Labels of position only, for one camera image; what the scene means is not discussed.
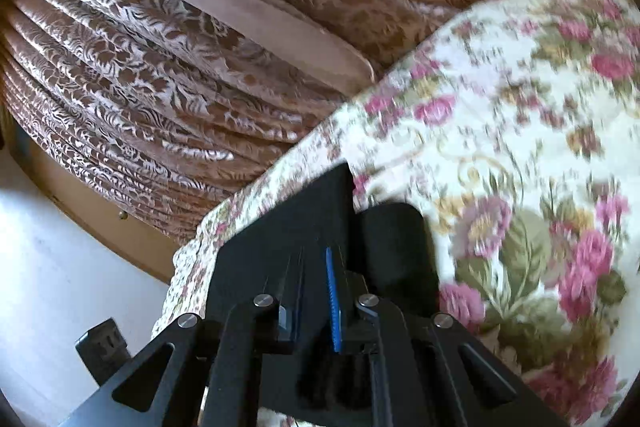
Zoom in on black pants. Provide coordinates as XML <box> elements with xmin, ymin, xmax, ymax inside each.
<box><xmin>204</xmin><ymin>160</ymin><xmax>442</xmax><ymax>427</ymax></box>

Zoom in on brown floral curtain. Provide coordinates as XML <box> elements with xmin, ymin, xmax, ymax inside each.
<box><xmin>1</xmin><ymin>0</ymin><xmax>477</xmax><ymax>242</ymax></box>

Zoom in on black wall socket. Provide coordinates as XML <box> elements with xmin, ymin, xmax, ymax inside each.
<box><xmin>75</xmin><ymin>317</ymin><xmax>131</xmax><ymax>386</ymax></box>

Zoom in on plain brown curtain band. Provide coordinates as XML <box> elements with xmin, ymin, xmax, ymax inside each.
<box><xmin>183</xmin><ymin>0</ymin><xmax>375</xmax><ymax>96</ymax></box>

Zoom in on floral bedspread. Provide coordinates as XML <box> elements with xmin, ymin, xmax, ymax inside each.
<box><xmin>156</xmin><ymin>0</ymin><xmax>639</xmax><ymax>426</ymax></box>

